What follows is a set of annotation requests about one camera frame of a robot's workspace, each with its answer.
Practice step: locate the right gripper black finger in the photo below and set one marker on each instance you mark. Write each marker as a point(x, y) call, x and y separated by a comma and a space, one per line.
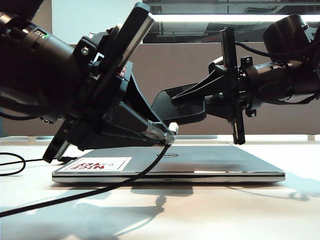
point(210, 85)
point(220, 107)

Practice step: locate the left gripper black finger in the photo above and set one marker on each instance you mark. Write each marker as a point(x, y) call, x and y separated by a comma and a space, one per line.
point(117, 130)
point(137, 105)

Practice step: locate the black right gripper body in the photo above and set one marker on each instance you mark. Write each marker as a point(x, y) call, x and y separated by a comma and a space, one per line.
point(232, 82)

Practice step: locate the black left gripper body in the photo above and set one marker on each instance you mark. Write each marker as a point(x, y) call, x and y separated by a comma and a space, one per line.
point(107, 75)

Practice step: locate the white Nice Try sticker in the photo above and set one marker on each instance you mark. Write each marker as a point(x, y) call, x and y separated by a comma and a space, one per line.
point(100, 165)

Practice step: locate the brown desk divider panel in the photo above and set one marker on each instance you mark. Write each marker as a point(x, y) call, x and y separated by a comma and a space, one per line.
point(175, 65)

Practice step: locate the silver Dell laptop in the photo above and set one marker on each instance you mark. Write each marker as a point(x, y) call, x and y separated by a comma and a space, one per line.
point(225, 162)

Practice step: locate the long ceiling light strip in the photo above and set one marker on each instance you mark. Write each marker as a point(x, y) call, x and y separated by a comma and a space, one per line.
point(212, 18)

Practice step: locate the long grey divider bracket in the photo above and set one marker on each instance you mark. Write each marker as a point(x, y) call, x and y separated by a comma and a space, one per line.
point(200, 137)

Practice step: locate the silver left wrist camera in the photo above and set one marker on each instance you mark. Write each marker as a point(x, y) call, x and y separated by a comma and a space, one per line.
point(115, 28)

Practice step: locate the white divider foot bracket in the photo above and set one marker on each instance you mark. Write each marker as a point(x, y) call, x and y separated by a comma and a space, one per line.
point(311, 137)
point(32, 139)

